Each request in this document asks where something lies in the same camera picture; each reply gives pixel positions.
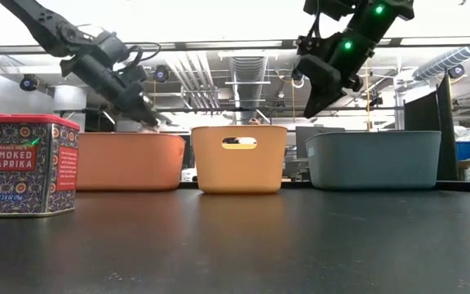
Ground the black computer monitor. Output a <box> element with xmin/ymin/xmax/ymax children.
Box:
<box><xmin>404</xmin><ymin>91</ymin><xmax>440</xmax><ymax>132</ymax></box>

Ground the round ceiling camera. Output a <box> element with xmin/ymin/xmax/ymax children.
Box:
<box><xmin>19</xmin><ymin>73</ymin><xmax>39</xmax><ymax>92</ymax></box>
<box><xmin>448</xmin><ymin>64</ymin><xmax>466</xmax><ymax>80</ymax></box>
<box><xmin>153</xmin><ymin>64</ymin><xmax>171</xmax><ymax>84</ymax></box>

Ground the smoked paprika tin red lid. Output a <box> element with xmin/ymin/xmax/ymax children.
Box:
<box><xmin>0</xmin><ymin>113</ymin><xmax>81</xmax><ymax>218</ymax></box>

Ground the yellow hanging rope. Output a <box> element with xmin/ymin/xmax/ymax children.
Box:
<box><xmin>363</xmin><ymin>60</ymin><xmax>373</xmax><ymax>131</ymax></box>

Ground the grey ribbed ceiling duct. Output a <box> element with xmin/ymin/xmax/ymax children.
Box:
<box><xmin>228</xmin><ymin>56</ymin><xmax>268</xmax><ymax>123</ymax></box>

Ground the orange plastic bin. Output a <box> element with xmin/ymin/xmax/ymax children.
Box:
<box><xmin>75</xmin><ymin>131</ymin><xmax>187</xmax><ymax>192</ymax></box>

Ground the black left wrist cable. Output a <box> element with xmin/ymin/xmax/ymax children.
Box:
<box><xmin>126</xmin><ymin>42</ymin><xmax>162</xmax><ymax>62</ymax></box>

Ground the silver ribbed air duct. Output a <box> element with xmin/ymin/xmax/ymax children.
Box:
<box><xmin>412</xmin><ymin>45</ymin><xmax>470</xmax><ymax>82</ymax></box>

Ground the yellow plastic bin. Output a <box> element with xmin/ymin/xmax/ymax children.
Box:
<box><xmin>190</xmin><ymin>124</ymin><xmax>289</xmax><ymax>194</ymax></box>

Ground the blue storage tote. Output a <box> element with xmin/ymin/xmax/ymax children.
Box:
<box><xmin>455</xmin><ymin>140</ymin><xmax>470</xmax><ymax>161</ymax></box>

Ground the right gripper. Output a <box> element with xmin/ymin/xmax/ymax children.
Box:
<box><xmin>294</xmin><ymin>28</ymin><xmax>374</xmax><ymax>120</ymax></box>

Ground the blue-grey plastic bin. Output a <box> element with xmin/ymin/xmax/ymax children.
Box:
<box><xmin>304</xmin><ymin>130</ymin><xmax>442</xmax><ymax>191</ymax></box>

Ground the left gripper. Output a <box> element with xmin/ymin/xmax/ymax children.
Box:
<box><xmin>59</xmin><ymin>54</ymin><xmax>174</xmax><ymax>127</ymax></box>

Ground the dark background monitor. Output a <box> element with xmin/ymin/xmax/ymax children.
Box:
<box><xmin>295</xmin><ymin>126</ymin><xmax>345</xmax><ymax>159</ymax></box>

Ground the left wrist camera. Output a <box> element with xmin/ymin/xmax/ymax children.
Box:
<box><xmin>114</xmin><ymin>64</ymin><xmax>151</xmax><ymax>99</ymax></box>

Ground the hanging black ceiling device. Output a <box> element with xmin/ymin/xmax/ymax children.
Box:
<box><xmin>290</xmin><ymin>67</ymin><xmax>306</xmax><ymax>89</ymax></box>

